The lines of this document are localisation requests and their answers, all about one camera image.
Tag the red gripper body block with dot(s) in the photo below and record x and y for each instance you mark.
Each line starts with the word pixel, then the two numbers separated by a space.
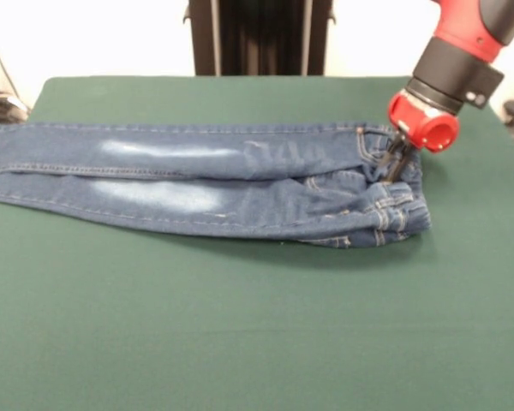
pixel 420 122

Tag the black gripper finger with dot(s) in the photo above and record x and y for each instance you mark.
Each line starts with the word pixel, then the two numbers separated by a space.
pixel 400 164
pixel 390 154

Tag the blue denim jeans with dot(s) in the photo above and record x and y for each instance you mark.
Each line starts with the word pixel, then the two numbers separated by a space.
pixel 175 180

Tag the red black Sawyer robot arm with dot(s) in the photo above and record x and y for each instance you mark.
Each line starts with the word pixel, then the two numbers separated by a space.
pixel 462 64

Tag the dark green table cloth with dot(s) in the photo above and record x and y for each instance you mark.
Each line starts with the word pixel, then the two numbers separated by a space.
pixel 257 321

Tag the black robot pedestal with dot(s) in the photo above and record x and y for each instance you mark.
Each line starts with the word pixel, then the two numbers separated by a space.
pixel 205 43

